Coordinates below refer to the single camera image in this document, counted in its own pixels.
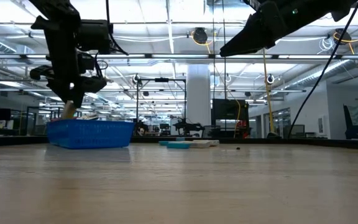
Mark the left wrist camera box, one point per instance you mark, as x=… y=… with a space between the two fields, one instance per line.
x=95 y=35

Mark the black background robot arm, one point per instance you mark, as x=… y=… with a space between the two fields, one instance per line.
x=140 y=127
x=186 y=126

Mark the white building column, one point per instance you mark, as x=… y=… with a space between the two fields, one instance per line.
x=198 y=93

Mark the black metal table frame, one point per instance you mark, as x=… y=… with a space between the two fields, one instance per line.
x=11 y=140

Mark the wall poster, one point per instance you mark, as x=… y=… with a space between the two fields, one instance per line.
x=320 y=125

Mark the white object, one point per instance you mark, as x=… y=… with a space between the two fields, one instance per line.
x=201 y=143

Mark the silver ventilation duct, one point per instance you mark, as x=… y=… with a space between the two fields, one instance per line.
x=322 y=73

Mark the blue plastic basket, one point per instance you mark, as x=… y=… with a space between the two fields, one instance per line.
x=89 y=133

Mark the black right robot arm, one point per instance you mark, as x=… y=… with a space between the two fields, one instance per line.
x=322 y=12

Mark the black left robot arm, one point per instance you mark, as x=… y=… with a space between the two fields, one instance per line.
x=57 y=7

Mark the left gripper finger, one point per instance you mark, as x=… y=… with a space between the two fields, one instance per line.
x=79 y=93
x=59 y=88

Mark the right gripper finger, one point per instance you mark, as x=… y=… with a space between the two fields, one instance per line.
x=247 y=43

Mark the black open frame stand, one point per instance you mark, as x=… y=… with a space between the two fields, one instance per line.
x=42 y=107

